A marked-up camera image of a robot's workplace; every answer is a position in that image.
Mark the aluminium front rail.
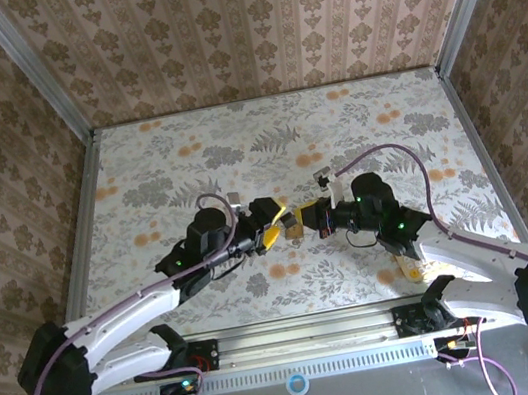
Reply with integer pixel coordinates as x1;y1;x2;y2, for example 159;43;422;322
186;291;489;377

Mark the small black controller board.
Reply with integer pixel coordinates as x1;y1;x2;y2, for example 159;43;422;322
432;330;479;366
156;376;201;395

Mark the aluminium table side rail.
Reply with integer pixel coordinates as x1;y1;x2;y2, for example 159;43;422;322
433;50;528;310
28;127;135;356

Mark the blue tape roll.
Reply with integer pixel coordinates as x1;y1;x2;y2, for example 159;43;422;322
284;372;312;395

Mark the yellow calculator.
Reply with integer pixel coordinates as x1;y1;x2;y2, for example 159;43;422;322
394;241;461;287

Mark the thin purple base cable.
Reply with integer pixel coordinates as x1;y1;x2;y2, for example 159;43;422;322
436;311;521;395
133;362;208;395

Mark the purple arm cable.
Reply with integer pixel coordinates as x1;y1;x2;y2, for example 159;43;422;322
331;120;528;378
0;188;268;395

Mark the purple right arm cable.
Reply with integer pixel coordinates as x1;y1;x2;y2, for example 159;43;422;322
331;120;528;378

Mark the grey slotted cable duct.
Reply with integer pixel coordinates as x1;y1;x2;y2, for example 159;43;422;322
74;334;440;395

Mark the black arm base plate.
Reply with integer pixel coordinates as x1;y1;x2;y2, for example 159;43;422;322
182;337;223;376
390;301;437;339

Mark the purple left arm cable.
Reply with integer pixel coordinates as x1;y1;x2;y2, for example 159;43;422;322
0;188;268;395

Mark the floral patterned table cover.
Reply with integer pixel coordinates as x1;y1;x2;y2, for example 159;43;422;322
43;59;528;354

